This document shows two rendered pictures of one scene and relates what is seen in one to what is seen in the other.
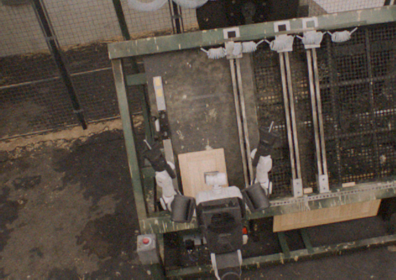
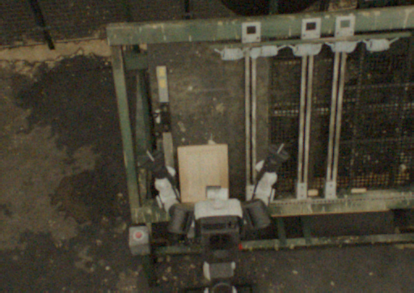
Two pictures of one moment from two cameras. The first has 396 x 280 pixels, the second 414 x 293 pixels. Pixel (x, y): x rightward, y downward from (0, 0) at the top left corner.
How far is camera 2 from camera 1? 1.02 m
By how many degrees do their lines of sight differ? 18
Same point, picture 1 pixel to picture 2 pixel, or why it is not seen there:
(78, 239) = (52, 198)
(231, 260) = (225, 270)
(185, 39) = (197, 31)
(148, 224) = (140, 213)
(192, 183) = (191, 176)
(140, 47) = (145, 36)
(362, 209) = not seen: hidden behind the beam
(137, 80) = (137, 64)
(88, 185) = (61, 131)
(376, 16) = not seen: outside the picture
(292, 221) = not seen: hidden behind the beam
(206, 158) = (208, 153)
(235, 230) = (231, 248)
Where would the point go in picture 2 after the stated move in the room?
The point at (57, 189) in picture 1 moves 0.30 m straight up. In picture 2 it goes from (23, 132) to (11, 112)
